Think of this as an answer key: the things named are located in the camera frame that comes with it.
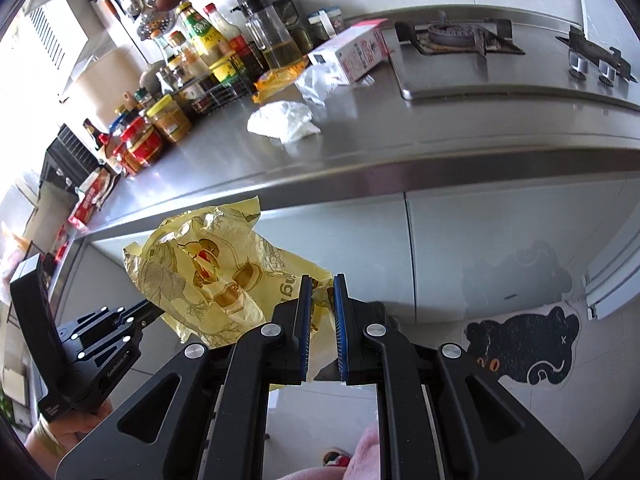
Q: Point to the pink white carton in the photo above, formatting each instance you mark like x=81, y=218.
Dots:
x=350, y=52

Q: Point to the yellow printed plastic bag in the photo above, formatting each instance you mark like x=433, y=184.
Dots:
x=210, y=270

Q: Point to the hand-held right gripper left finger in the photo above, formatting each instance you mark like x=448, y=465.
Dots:
x=305, y=325

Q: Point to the person's left hand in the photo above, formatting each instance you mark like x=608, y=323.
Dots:
x=80, y=427

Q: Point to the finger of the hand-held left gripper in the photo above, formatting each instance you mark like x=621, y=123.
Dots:
x=110, y=320
x=115, y=347

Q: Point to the large red lid chili jar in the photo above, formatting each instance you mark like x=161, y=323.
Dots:
x=142, y=142

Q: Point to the cluster of small spice jars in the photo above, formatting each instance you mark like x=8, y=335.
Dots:
x=132, y=110

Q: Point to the black cat floor mat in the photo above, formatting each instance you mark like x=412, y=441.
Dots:
x=525, y=345

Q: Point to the brown ladle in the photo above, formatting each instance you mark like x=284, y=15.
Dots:
x=167, y=0

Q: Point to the short red cap bottle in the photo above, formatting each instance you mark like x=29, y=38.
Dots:
x=187, y=57

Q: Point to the dark bottle with red label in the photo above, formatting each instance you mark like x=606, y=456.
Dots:
x=95, y=132

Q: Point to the small black gas burner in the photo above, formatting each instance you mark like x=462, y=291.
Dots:
x=590, y=50

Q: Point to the glass jar with blue lid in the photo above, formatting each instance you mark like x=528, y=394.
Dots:
x=325, y=25

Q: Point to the white crumpled tissue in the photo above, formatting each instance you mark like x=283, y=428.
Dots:
x=282, y=120

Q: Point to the dark counter seasoning box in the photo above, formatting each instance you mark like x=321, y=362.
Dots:
x=297, y=25

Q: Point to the pink fleece pants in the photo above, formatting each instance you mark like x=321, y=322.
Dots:
x=360, y=450

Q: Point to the white cutting board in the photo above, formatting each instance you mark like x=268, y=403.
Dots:
x=100, y=80

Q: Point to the silver stove knob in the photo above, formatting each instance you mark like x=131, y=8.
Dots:
x=578, y=66
x=607, y=74

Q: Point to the red white snack bag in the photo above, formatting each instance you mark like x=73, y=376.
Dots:
x=92, y=200

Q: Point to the black toaster oven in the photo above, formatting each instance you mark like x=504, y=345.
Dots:
x=70, y=155

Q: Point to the stainless gas cooktop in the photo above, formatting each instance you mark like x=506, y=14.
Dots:
x=500, y=75

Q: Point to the orange yellow wrapper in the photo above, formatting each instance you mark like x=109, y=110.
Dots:
x=275, y=80

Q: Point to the yellow lid sauce jar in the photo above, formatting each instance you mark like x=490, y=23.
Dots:
x=170, y=120

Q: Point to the red white slipper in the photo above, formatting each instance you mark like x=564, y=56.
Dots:
x=337, y=458

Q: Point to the small red chili jar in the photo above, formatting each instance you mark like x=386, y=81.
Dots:
x=120, y=157

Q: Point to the large steel slotted ladle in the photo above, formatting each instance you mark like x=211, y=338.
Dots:
x=156, y=26

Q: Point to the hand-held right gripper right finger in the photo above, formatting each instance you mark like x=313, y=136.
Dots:
x=341, y=330

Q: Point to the glass oil dispenser black lid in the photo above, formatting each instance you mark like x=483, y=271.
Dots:
x=275, y=40

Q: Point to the tall red cap sauce bottle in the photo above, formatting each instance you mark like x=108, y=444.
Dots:
x=235, y=40

